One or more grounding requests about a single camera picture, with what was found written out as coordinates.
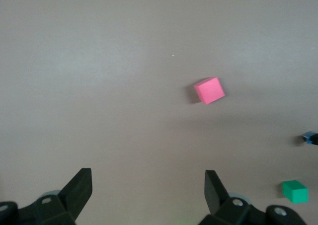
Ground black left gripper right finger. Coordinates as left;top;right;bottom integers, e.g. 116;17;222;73
198;170;308;225

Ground pink foam cube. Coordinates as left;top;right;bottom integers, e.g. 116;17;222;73
193;76;226;105

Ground brown table cover cloth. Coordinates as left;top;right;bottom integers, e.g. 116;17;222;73
0;0;318;225

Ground green foam cube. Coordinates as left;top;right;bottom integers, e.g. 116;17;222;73
282;180;309;204

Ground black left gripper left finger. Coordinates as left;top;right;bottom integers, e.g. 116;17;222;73
0;168;93;225

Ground yellow-capped push button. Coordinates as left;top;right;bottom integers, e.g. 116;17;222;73
300;131;318;147

